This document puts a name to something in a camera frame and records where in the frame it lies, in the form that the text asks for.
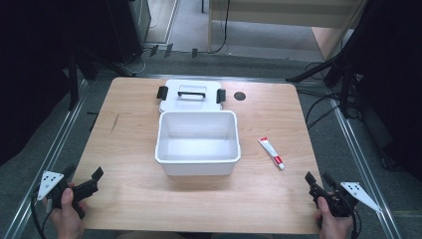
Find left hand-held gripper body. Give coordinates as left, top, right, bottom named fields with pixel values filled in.
left=36, top=170, right=101, bottom=220

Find black hanging cable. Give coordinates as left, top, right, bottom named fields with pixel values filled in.
left=210, top=0, right=232, bottom=55

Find black cabinet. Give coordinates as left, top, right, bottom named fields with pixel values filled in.
left=83, top=0, right=152, bottom=65

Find white plastic storage box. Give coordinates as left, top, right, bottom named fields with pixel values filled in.
left=154, top=110, right=242, bottom=176

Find person's left hand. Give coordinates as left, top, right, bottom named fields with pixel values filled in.
left=42, top=187, right=90, bottom=239

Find aluminium floor rail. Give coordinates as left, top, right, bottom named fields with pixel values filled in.
left=2, top=79, right=90, bottom=239
left=326, top=87, right=403, bottom=239

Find white lid with black latches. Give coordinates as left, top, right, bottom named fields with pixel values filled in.
left=155, top=79, right=228, bottom=115

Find white and red tube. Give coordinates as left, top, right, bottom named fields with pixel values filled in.
left=257, top=135, right=287, bottom=171

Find black floor cables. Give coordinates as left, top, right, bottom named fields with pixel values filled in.
left=296, top=61, right=342, bottom=131

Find black tripod stand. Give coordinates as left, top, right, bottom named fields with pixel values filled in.
left=285, top=49, right=362, bottom=120
left=66, top=46, right=137, bottom=112

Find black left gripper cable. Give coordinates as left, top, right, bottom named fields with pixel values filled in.
left=30, top=193, right=54, bottom=239

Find white floor cable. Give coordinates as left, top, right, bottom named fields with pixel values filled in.
left=130, top=18, right=159, bottom=75

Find person's right hand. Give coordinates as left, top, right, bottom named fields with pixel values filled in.
left=314, top=195, right=354, bottom=239

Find light wooden furniture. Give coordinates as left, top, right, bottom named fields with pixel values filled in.
left=207, top=0, right=368, bottom=62

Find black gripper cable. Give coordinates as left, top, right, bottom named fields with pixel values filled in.
left=30, top=193, right=54, bottom=239
left=350, top=208, right=363, bottom=239

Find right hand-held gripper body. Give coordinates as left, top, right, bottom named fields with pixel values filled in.
left=309, top=180, right=383, bottom=219

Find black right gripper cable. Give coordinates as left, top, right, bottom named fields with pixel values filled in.
left=350, top=208, right=363, bottom=239

